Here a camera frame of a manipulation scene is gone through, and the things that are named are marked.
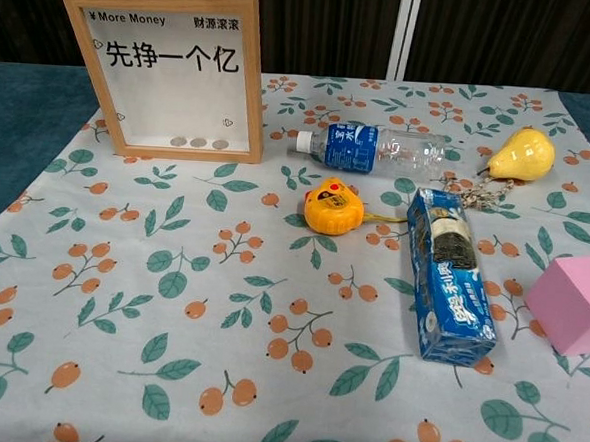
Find blue Oreo cookie box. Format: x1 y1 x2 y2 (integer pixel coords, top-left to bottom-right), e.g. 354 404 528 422
397 186 507 366

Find white partition post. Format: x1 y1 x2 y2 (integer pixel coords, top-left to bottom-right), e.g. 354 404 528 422
386 0 424 83

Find clear bottle with blue label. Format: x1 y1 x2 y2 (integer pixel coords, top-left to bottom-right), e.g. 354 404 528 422
293 120 452 183

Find pink cube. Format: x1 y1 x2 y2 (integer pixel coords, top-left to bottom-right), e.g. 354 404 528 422
520 248 590 358

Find yellow tape measure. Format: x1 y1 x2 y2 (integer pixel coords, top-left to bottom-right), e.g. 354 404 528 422
301 175 412 239

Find floral tablecloth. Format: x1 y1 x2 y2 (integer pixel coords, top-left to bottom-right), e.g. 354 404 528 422
0 55 590 442

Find teal table cover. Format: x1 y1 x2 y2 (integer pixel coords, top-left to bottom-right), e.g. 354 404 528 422
0 56 590 278

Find metal chain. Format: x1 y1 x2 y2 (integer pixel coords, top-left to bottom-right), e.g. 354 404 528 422
440 170 517 215

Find yellow pear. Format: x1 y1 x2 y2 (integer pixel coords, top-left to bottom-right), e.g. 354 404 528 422
475 122 558 185

